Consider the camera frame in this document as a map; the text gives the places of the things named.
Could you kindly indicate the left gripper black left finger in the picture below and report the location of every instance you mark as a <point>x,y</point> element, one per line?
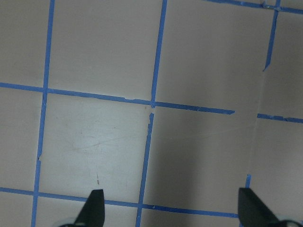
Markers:
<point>92,213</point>

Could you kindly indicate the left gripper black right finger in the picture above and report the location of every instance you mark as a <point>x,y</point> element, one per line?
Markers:
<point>252,211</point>

